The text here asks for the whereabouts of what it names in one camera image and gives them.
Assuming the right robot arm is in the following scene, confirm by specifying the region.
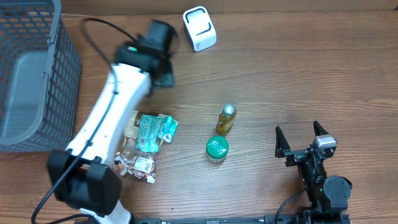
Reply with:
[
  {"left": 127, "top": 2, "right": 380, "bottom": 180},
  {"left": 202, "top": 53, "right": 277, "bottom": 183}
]
[{"left": 274, "top": 121, "right": 353, "bottom": 224}]

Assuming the green lidded cup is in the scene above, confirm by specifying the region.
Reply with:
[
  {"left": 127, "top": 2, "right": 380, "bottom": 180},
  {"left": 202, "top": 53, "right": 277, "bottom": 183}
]
[{"left": 206, "top": 136, "right": 229, "bottom": 163}]

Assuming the teal tissue pack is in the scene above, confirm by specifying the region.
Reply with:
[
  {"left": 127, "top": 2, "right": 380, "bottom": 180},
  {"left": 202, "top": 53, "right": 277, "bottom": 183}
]
[{"left": 157, "top": 116, "right": 178, "bottom": 143}]

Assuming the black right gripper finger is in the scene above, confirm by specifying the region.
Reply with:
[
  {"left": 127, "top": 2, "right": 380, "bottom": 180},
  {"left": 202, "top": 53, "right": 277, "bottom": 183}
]
[
  {"left": 275, "top": 126, "right": 290, "bottom": 158},
  {"left": 313, "top": 120, "right": 329, "bottom": 136}
]

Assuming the dark grey plastic basket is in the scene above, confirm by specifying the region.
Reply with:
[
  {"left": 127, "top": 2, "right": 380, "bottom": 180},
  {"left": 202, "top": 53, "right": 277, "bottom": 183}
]
[{"left": 1, "top": 0, "right": 81, "bottom": 152}]

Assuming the teal wet wipes pack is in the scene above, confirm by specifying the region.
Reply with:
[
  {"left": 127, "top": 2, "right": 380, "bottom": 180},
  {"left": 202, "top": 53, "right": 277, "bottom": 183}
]
[{"left": 136, "top": 114, "right": 163, "bottom": 153}]

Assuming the yellow drink bottle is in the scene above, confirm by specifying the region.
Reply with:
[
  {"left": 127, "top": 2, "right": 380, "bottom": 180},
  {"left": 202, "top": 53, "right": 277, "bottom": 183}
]
[{"left": 216, "top": 103, "right": 237, "bottom": 134}]

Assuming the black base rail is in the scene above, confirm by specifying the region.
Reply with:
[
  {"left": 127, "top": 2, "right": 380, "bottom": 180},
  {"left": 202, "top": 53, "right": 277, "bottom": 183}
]
[{"left": 74, "top": 214, "right": 352, "bottom": 224}]

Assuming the white barcode scanner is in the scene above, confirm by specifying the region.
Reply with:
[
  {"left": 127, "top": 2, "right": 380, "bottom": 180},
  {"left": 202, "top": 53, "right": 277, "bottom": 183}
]
[{"left": 182, "top": 6, "right": 217, "bottom": 52}]

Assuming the beige brown snack bag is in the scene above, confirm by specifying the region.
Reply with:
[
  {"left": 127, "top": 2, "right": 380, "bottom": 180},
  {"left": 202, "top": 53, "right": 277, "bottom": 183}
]
[{"left": 114, "top": 110, "right": 158, "bottom": 184}]

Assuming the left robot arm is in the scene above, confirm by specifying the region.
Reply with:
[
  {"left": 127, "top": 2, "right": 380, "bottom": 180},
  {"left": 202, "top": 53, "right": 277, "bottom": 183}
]
[{"left": 31, "top": 18, "right": 179, "bottom": 223}]

